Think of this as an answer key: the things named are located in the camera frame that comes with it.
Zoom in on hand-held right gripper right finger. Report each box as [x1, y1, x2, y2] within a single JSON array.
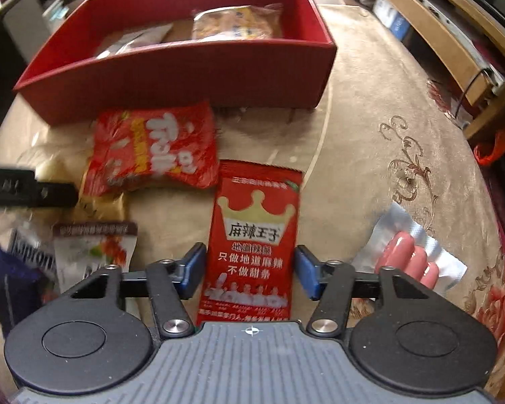
[[294, 244, 438, 339]]

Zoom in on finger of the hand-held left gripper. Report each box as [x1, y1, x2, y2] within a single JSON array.
[[0, 162, 78, 213]]

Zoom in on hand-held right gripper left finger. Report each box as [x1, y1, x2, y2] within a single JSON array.
[[69, 242, 207, 339]]

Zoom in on red crown print snack packet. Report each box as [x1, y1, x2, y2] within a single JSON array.
[[196, 160, 304, 327]]

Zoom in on silver brown-topped snack packet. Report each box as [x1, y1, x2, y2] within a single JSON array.
[[53, 221, 139, 295]]

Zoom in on clear pink sausage packet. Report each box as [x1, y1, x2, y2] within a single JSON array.
[[351, 202, 468, 295]]

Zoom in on dark blue snack packet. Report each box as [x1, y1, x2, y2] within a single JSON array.
[[0, 242, 53, 339]]

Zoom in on red cardboard box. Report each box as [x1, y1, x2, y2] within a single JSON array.
[[13, 0, 338, 126]]

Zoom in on gold snack packet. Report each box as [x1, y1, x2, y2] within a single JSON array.
[[78, 168, 129, 224]]

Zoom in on red gummy candy packet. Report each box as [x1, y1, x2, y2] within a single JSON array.
[[85, 101, 220, 198]]

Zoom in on white cabinet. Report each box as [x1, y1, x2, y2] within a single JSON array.
[[3, 0, 60, 65]]

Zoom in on beige embroidered tablecloth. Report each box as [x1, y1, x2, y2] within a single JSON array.
[[0, 4, 505, 404]]

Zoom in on white snack packet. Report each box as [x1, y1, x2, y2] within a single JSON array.
[[95, 23, 174, 57]]

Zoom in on orange plastic bag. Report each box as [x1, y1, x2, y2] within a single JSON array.
[[473, 128, 505, 167]]

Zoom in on yellow bread packet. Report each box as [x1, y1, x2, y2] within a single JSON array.
[[191, 3, 283, 40]]

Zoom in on white power strip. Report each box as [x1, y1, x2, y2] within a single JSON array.
[[484, 71, 505, 94]]

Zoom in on blue and white box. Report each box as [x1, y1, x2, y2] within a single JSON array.
[[372, 0, 411, 39]]

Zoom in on wooden media cabinet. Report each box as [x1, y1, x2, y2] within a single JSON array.
[[349, 0, 505, 139]]

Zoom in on black cable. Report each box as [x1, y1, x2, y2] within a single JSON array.
[[454, 67, 495, 129]]

